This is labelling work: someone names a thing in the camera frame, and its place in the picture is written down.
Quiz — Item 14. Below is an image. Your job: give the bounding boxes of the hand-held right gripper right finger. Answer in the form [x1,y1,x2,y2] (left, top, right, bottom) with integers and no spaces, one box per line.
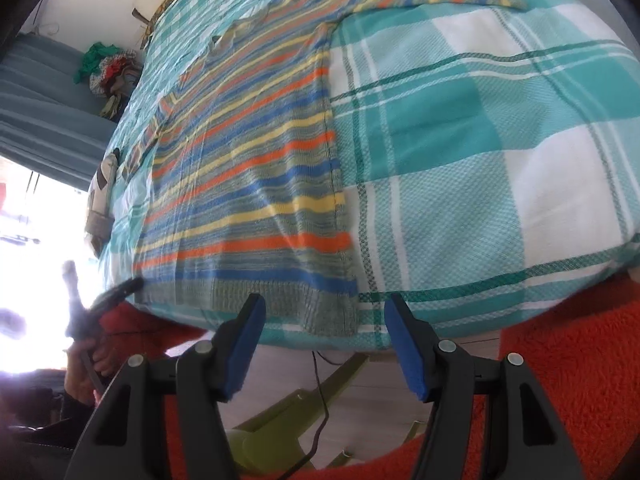
[385,292,586,480]

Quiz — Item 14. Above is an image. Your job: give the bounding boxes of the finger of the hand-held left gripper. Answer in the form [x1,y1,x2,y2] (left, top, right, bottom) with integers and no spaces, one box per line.
[90,277,145,318]
[61,260,83,313]

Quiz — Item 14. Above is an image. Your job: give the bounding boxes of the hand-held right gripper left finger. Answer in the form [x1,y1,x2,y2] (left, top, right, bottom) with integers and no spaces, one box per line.
[65,292,267,480]

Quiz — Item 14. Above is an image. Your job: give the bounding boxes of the striped knit sweater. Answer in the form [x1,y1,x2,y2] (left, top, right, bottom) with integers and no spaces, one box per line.
[120,0,528,337]

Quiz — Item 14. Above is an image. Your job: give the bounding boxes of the pile of clothes on nightstand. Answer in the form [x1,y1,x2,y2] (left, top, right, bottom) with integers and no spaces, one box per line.
[89,50,146,98]

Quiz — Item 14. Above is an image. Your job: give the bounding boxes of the person's left hand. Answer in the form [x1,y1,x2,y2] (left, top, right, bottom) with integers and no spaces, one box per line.
[64,332,123,407]

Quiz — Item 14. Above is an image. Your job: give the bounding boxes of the beige printed pillow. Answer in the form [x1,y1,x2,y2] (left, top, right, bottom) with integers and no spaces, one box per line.
[84,149,122,252]

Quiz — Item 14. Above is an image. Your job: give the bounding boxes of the red shaggy rug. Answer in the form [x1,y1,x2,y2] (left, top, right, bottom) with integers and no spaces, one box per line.
[95,270,640,480]

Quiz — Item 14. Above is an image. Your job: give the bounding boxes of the blue-grey curtain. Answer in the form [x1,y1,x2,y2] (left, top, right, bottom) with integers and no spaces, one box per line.
[0,32,126,192]

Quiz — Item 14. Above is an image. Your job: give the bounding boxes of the yellow-green cloth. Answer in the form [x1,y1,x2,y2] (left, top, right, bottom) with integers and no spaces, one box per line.
[99,94,127,122]

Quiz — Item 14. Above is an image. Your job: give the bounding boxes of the teal plaid blanket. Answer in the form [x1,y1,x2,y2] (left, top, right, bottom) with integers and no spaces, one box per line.
[89,0,640,352]

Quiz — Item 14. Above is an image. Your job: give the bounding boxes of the green cloth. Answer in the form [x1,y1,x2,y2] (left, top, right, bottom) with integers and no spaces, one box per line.
[74,42,123,85]

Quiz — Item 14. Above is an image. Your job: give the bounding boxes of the yellow patterned sheet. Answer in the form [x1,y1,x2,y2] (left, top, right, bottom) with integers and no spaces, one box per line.
[140,0,206,50]

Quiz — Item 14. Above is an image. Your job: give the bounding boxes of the black cable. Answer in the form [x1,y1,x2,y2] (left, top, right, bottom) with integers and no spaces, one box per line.
[285,350,331,480]

